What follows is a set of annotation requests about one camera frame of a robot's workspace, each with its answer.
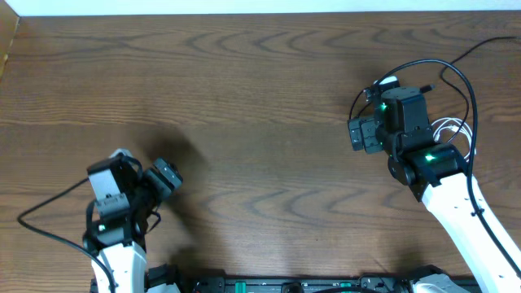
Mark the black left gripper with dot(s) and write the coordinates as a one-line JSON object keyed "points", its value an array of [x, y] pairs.
{"points": [[163, 185]]}

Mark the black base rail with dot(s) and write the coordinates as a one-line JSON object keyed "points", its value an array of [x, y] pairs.
{"points": [[309, 285]]}

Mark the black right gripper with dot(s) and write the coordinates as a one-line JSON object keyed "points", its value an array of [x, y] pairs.
{"points": [[367, 126]]}

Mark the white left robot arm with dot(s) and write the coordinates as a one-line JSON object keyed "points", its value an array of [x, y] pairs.
{"points": [[118, 241]]}

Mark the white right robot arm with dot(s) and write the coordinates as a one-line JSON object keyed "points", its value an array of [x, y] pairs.
{"points": [[439, 177]]}

